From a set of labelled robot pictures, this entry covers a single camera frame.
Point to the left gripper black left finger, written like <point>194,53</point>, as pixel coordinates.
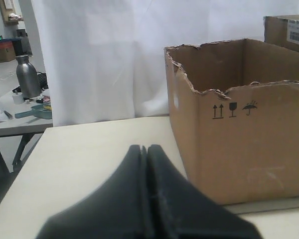
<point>116,210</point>

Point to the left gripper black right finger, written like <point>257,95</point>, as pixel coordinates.
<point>180,211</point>

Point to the cardboard box with red print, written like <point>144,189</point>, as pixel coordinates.
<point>282,31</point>

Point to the torn open cardboard box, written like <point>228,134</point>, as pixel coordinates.
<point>234,112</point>

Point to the brown box with orange top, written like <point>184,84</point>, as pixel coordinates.
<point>7,52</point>

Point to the teal tray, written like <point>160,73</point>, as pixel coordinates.
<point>42,111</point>

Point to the grey side table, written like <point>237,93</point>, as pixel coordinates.
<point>26,128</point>

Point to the white curtain backdrop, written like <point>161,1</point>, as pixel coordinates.
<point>104,58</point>

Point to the black keyboard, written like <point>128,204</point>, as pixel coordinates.
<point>42,78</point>

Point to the steel water bottle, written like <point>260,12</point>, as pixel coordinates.
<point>27,77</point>

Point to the wooden wall shelf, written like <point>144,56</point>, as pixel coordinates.
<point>8,13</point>

